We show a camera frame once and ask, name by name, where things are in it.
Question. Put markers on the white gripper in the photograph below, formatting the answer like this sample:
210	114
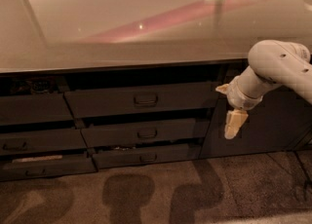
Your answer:
238	97

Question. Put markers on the grey drawer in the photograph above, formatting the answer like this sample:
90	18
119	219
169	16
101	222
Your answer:
145	99
40	141
144	132
69	164
144	156
30	109

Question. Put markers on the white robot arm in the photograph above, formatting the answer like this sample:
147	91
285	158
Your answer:
272	64

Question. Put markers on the grey cabinet door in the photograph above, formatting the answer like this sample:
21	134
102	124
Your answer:
278	123

